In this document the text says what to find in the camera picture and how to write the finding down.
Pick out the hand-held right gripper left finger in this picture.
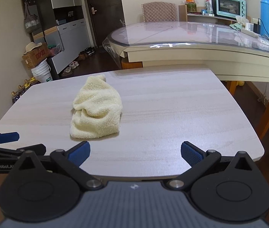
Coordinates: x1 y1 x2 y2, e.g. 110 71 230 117
10 141 103 191

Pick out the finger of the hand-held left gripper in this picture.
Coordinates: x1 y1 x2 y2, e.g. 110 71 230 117
0 132 20 148
0 144 47 158

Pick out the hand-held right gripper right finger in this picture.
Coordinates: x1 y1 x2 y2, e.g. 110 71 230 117
169 141 259 192

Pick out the cream terry towel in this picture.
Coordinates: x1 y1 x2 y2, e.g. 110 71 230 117
70 74 122 140

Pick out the white plastic bucket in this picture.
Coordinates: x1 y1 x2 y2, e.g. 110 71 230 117
31 59 54 83

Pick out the cardboard box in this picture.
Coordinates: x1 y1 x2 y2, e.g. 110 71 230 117
22 43 50 70

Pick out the row of shoes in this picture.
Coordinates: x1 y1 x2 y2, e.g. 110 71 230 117
61 47 96 78

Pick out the straw hat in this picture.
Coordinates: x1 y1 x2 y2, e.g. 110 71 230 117
24 42 42 55

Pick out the pile of colourful bags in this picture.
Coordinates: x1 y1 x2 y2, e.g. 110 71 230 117
48 43 61 56

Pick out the grey hanging bag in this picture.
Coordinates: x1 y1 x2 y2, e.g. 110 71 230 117
24 2 40 34

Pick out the white and dark cabinet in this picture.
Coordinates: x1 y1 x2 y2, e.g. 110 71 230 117
18 0 94 80

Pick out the white power strip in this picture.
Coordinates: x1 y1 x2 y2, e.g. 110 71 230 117
240 27 260 38

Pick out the green cloth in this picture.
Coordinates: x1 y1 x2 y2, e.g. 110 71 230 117
229 22 243 31

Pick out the light wood shelf unit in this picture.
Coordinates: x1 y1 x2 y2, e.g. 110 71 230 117
178 4 238 22

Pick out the tissue box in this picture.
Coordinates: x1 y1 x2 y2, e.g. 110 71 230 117
235 15 251 29

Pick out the dark brown door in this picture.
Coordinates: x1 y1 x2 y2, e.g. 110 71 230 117
82 0 125 49

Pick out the quilted beige chair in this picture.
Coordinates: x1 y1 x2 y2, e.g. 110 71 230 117
141 2 178 23

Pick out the green jar orange lid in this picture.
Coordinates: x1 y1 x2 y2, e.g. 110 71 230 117
185 0 197 13

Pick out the white and red packet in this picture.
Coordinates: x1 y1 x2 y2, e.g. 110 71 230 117
204 0 217 15

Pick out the teal toaster oven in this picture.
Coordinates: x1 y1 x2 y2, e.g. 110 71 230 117
214 0 247 19

